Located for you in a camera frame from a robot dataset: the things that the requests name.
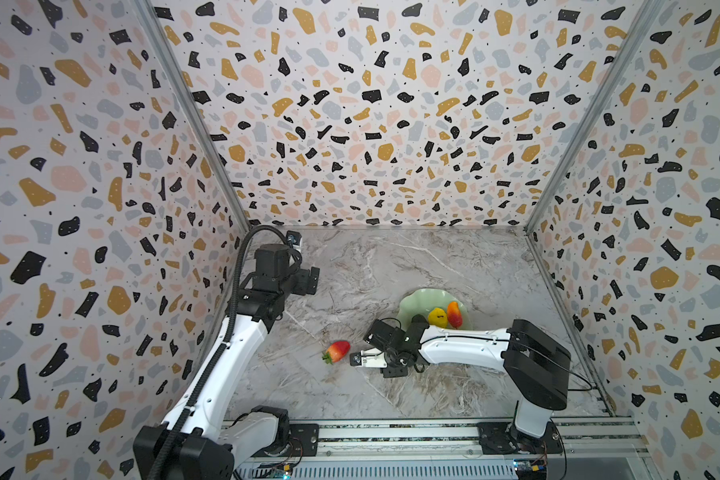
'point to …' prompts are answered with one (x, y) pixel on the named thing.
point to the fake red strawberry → (336, 351)
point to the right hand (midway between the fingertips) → (379, 352)
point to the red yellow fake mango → (454, 315)
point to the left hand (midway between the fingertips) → (295, 261)
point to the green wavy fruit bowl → (423, 301)
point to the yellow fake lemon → (437, 316)
